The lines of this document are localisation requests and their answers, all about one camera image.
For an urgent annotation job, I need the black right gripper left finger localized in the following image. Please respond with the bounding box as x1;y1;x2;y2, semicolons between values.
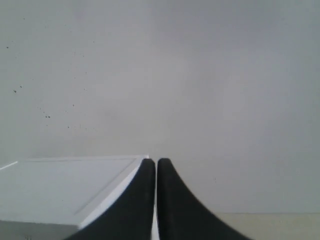
68;158;156;240

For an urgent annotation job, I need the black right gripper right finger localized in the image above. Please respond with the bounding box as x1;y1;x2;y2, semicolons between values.
156;158;249;240

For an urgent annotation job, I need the clear plastic storage bin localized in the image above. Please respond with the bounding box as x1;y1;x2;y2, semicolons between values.
0;155;158;240

